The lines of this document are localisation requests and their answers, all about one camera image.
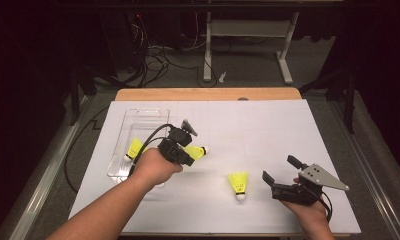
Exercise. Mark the person's left hand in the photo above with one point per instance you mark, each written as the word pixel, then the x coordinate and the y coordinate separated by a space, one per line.
pixel 153 168

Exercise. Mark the white metal stand frame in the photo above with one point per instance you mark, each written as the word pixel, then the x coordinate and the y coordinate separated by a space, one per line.
pixel 248 28

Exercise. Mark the dark computer tower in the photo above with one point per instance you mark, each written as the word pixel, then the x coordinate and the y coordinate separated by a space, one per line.
pixel 121 40

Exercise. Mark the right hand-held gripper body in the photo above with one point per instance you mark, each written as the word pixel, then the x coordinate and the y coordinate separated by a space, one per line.
pixel 294 193

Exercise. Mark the yellow shuttlecock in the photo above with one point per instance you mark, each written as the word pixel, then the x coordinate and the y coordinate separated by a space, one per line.
pixel 238 181
pixel 134 148
pixel 196 151

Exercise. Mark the small white floor object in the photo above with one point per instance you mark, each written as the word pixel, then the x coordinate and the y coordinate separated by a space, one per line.
pixel 222 77

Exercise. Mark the person's right hand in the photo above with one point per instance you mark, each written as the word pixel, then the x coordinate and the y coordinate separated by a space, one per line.
pixel 311 215

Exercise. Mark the black stand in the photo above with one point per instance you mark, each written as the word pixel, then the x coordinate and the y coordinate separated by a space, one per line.
pixel 83 86
pixel 344 90

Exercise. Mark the white board sheet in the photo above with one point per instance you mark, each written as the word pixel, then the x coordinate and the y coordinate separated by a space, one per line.
pixel 254 133

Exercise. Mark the clear plastic container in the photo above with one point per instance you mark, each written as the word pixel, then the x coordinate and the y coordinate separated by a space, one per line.
pixel 144 120

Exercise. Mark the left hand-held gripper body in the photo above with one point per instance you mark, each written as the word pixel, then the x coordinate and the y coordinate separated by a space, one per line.
pixel 171 150

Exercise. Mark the aluminium floor rail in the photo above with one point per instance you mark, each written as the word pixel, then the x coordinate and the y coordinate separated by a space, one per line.
pixel 44 173
pixel 371 166

